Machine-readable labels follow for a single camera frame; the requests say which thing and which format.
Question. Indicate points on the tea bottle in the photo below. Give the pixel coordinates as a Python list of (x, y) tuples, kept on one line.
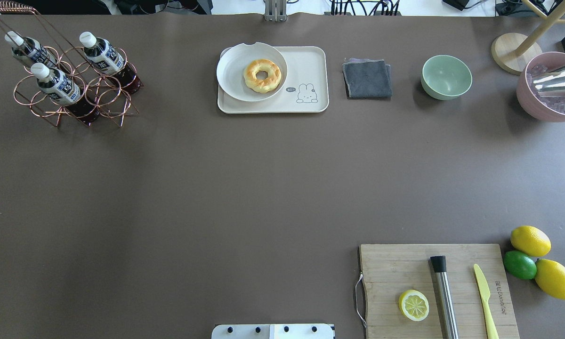
[(105, 58), (63, 91), (29, 51)]

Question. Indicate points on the cream rabbit serving tray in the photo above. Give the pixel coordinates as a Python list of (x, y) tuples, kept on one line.
[(305, 89)]

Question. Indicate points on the white round plate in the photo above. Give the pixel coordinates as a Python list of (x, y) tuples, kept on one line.
[(233, 62)]

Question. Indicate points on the folded grey cloth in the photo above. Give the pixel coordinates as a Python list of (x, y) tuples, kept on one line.
[(367, 78)]

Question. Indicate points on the bamboo cutting board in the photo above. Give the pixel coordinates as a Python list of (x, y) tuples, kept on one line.
[(391, 269)]

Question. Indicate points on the mint green bowl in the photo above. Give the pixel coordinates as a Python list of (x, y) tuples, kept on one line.
[(445, 77)]

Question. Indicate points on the halved lemon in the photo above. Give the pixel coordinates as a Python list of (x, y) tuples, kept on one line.
[(413, 305)]

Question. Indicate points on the steel muddler black tip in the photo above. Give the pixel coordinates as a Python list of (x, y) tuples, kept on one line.
[(447, 314)]

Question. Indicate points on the yellow plastic knife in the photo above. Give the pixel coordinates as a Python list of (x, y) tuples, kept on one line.
[(485, 294)]

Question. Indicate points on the green lime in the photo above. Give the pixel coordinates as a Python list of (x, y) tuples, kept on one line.
[(520, 265)]

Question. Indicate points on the upper whole lemon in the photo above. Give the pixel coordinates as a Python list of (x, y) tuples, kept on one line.
[(530, 240)]

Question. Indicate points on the whole lemon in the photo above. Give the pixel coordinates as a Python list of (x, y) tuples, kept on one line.
[(550, 278), (530, 240)]

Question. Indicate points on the pink ice bowl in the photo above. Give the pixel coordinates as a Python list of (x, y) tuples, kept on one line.
[(550, 109)]

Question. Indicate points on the lower whole lemon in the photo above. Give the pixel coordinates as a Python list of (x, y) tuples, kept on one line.
[(550, 278)]

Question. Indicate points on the steel ice scoop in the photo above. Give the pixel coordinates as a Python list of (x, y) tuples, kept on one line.
[(550, 84)]

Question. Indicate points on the glazed ring donut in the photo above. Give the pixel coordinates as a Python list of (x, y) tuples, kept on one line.
[(262, 76)]

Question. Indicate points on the aluminium frame post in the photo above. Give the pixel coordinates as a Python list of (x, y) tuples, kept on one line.
[(276, 10)]

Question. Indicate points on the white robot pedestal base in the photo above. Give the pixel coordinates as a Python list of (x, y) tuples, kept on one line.
[(274, 331)]

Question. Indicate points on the copper wire bottle rack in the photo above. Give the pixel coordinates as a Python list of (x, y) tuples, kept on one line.
[(75, 78)]

